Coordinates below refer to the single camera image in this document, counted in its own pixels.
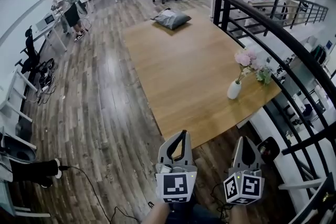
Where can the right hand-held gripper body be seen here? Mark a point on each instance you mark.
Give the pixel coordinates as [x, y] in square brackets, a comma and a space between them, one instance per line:
[250, 186]

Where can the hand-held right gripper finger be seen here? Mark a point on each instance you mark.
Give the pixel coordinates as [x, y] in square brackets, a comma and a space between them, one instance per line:
[259, 161]
[237, 160]

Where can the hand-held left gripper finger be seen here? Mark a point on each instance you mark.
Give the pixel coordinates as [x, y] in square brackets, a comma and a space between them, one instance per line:
[189, 149]
[162, 154]

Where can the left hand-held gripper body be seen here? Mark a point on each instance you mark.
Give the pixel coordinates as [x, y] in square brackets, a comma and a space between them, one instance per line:
[174, 186]

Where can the white vase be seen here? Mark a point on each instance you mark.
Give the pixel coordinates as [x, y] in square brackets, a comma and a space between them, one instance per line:
[233, 90]

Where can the pink flowers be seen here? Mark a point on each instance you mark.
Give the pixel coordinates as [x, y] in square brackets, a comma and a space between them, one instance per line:
[242, 59]

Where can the person's right forearm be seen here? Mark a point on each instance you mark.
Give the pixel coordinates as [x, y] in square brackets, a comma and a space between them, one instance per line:
[239, 215]

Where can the person's left forearm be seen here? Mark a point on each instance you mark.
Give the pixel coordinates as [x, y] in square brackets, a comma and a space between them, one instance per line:
[156, 213]

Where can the grey waste bin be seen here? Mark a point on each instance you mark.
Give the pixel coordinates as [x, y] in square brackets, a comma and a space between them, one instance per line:
[274, 150]

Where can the person's dark trousers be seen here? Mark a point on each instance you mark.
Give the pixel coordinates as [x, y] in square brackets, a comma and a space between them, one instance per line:
[199, 215]

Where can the wooden table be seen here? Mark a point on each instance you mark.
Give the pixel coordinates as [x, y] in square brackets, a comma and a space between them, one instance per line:
[183, 73]

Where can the purple flower bunch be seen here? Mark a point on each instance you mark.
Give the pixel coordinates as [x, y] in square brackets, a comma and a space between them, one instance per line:
[263, 74]

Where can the grey plastic bag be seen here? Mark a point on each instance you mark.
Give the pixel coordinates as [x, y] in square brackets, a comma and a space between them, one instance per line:
[172, 19]

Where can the black metal railing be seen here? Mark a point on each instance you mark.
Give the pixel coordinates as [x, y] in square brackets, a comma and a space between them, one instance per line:
[217, 10]

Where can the white microwave oven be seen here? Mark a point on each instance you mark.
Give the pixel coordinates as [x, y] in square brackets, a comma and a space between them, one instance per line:
[44, 22]

